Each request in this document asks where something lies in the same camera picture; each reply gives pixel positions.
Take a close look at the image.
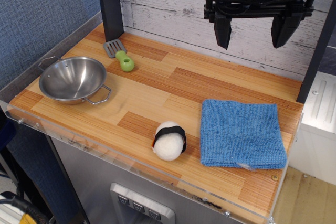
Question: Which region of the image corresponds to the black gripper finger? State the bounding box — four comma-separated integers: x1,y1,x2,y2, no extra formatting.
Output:
214,15,232,49
271,14,304,48

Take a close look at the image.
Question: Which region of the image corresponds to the dark left frame post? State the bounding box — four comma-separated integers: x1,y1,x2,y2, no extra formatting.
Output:
100,0,124,41

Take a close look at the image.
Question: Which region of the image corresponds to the green handled toy spatula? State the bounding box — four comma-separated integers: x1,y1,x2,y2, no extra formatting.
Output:
103,39,135,72

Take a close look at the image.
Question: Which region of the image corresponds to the blue towel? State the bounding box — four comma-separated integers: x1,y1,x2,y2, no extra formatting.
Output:
200,99,287,169

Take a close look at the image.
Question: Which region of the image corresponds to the white plush sushi toy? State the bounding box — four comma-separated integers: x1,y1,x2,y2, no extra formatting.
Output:
152,121,187,161

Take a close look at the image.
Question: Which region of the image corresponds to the silver button control panel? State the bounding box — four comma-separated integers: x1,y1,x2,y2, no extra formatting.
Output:
110,183,175,223

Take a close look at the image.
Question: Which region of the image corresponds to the steel bowl with handles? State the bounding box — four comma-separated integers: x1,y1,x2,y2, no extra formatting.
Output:
38,56,112,105

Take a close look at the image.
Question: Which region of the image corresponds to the white ribbed cabinet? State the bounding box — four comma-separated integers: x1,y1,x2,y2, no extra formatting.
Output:
289,72,335,184

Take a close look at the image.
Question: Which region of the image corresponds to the yellow black object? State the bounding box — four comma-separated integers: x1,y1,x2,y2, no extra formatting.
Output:
1,195,49,223

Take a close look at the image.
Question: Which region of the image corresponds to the dark frame post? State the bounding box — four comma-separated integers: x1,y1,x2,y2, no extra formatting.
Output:
100,0,124,41
297,0,335,104

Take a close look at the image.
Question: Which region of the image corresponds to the dark right frame post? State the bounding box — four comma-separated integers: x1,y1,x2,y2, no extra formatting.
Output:
297,0,335,104

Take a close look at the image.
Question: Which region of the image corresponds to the clear acrylic table guard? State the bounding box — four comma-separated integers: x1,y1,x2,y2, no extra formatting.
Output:
0,99,305,224

